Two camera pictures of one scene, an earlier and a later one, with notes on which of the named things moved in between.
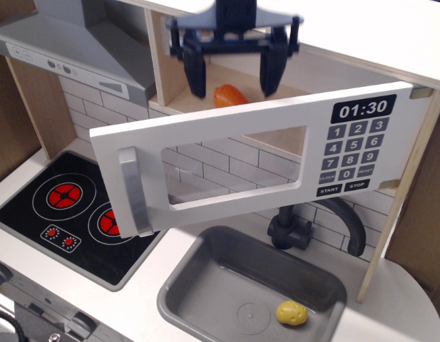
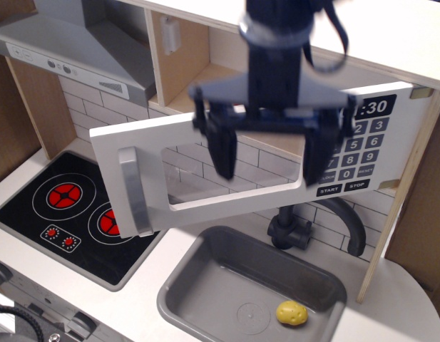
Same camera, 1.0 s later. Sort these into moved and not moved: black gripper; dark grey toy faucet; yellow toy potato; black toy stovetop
Moved: black gripper
Not moved: black toy stovetop; dark grey toy faucet; yellow toy potato
